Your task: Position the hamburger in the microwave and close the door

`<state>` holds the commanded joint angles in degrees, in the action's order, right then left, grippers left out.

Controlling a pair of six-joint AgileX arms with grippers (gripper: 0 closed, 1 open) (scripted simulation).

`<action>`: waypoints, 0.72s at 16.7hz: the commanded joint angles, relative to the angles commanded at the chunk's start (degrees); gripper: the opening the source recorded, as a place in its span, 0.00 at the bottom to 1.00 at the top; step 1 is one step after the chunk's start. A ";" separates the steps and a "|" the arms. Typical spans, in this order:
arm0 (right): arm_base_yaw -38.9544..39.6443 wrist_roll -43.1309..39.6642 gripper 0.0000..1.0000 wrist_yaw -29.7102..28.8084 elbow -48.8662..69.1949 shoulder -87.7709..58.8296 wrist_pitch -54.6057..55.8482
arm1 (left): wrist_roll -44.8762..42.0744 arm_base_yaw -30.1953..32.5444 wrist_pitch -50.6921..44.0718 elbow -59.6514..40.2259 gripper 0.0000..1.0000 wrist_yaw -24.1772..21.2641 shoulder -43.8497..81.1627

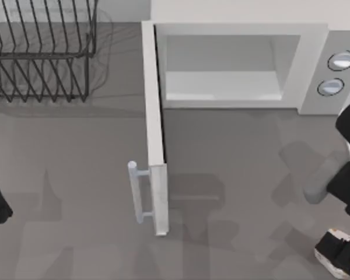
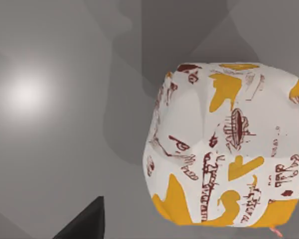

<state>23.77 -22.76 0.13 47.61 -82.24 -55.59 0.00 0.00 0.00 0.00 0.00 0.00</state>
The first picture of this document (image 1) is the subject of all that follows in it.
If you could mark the black and white box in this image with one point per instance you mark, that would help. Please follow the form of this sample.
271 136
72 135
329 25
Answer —
328 248

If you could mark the pale grey rounded box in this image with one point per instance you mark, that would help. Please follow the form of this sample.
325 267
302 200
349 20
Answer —
319 186

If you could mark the round grey microwave knob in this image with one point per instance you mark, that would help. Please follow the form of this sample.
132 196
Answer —
330 87
342 60

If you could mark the pale microwave oven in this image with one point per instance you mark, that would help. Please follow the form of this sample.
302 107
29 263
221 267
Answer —
312 87

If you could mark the pale microwave door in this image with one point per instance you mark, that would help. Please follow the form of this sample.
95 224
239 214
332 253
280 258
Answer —
154 116

